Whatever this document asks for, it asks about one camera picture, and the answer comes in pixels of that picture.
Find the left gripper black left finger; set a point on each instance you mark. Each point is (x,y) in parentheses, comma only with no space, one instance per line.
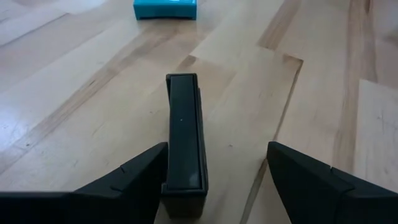
(133,193)

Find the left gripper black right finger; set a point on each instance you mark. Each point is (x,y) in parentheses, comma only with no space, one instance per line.
(311,193)

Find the black LCD thermometer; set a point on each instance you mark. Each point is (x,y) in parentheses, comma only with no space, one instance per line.
(183,133)

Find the teal rectangular box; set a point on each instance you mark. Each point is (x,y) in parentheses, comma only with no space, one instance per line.
(164,9)

